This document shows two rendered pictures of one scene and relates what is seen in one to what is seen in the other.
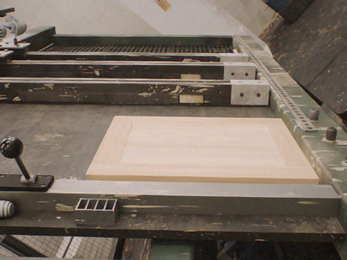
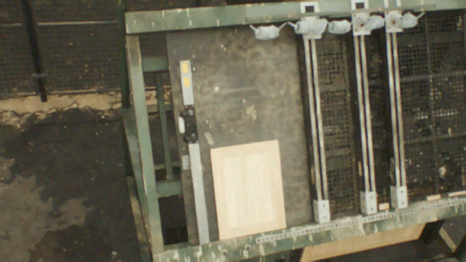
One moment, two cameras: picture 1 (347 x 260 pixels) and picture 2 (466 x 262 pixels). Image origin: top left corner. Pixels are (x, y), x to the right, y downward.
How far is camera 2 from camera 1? 2.34 m
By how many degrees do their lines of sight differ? 54
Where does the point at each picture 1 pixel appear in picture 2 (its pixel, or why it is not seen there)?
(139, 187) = (196, 175)
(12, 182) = (191, 130)
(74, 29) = not seen: outside the picture
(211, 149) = (242, 195)
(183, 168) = (220, 186)
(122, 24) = not seen: outside the picture
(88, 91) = (308, 114)
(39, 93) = (305, 84)
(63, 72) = (354, 77)
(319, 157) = (228, 241)
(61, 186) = (193, 148)
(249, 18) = not seen: outside the picture
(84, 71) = (355, 93)
